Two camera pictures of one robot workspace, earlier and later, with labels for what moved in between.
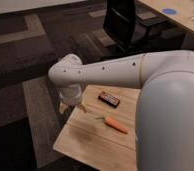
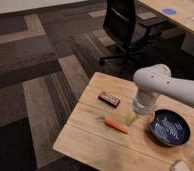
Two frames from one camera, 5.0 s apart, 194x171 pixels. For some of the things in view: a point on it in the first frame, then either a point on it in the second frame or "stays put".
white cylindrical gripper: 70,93 -> 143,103
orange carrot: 110,121 stays put
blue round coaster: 169,11 stays put
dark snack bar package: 109,99 stays put
